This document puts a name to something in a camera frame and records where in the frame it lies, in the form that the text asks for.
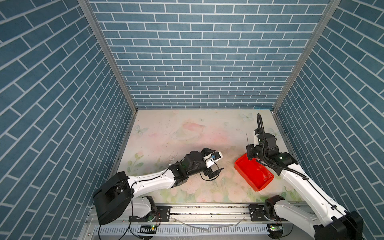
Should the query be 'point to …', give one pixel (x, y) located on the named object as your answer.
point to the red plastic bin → (255, 173)
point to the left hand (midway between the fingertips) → (218, 159)
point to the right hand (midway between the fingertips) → (246, 145)
